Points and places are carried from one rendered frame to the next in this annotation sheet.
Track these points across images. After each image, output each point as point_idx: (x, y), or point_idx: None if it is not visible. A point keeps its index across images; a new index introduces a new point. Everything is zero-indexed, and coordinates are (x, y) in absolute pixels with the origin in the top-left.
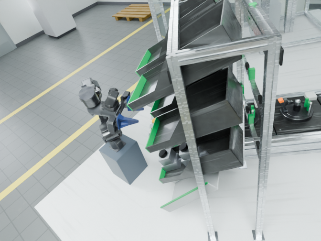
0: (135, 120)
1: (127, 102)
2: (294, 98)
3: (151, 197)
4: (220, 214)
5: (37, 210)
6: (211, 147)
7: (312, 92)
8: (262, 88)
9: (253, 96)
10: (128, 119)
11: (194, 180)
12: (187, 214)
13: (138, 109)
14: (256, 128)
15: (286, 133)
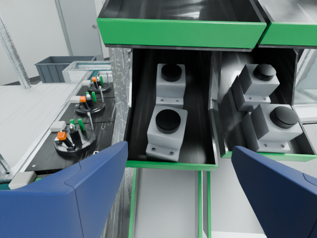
0: (253, 151)
1: (25, 225)
2: (70, 107)
3: None
4: (202, 190)
5: None
6: (225, 76)
7: (73, 96)
8: (11, 140)
9: (18, 148)
10: (304, 175)
11: (223, 160)
12: (218, 235)
13: (118, 174)
14: (99, 132)
15: (114, 117)
